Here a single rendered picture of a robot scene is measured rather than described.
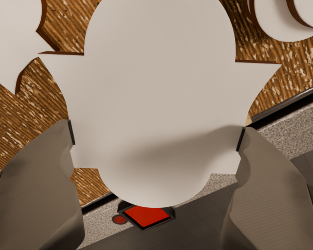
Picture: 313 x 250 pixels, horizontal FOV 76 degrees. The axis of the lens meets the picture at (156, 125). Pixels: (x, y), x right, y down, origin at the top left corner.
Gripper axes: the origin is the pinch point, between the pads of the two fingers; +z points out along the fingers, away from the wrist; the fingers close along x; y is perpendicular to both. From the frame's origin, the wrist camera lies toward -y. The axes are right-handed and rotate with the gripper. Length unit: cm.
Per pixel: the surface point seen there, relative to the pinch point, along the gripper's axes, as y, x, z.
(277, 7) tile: -6.2, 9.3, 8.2
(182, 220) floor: 169, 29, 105
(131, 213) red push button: 26.3, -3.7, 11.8
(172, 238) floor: 200, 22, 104
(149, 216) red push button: 27.0, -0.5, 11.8
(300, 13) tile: -5.9, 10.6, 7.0
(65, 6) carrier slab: -5.6, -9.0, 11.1
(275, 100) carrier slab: 3.3, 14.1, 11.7
